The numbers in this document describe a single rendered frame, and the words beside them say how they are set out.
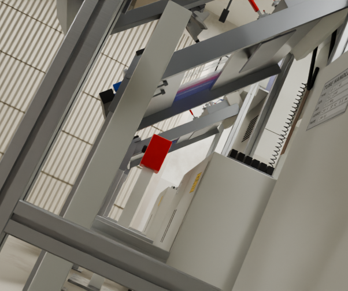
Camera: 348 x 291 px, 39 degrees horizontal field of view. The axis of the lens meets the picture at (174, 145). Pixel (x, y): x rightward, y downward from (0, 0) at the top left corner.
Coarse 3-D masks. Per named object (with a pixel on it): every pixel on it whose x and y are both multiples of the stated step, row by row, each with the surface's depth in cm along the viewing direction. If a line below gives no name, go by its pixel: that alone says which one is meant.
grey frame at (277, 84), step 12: (336, 48) 139; (288, 60) 217; (276, 84) 214; (276, 96) 213; (264, 108) 212; (108, 120) 130; (264, 120) 211; (252, 132) 212; (96, 144) 128; (252, 144) 210; (252, 156) 208; (84, 168) 127; (72, 192) 126; (60, 216) 125; (36, 264) 122; (24, 288) 121
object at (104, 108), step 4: (100, 92) 139; (104, 92) 139; (108, 92) 139; (112, 92) 139; (100, 96) 139; (104, 96) 139; (108, 96) 139; (112, 96) 139; (100, 100) 147; (104, 100) 138; (108, 100) 139; (104, 104) 139; (108, 104) 141; (104, 108) 144; (108, 108) 146; (104, 112) 151; (108, 112) 151; (104, 116) 163
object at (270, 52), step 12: (312, 24) 169; (276, 36) 149; (288, 36) 153; (300, 36) 179; (252, 48) 166; (264, 48) 155; (276, 48) 163; (288, 48) 192; (228, 60) 170; (240, 60) 176; (252, 60) 165; (264, 60) 173; (276, 60) 205; (228, 72) 187; (240, 72) 177; (252, 72) 208; (216, 84) 201
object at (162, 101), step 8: (184, 72) 158; (168, 80) 159; (176, 80) 164; (160, 88) 166; (168, 88) 171; (176, 88) 176; (160, 96) 178; (168, 96) 184; (152, 104) 185; (160, 104) 191; (168, 104) 198; (152, 112) 200
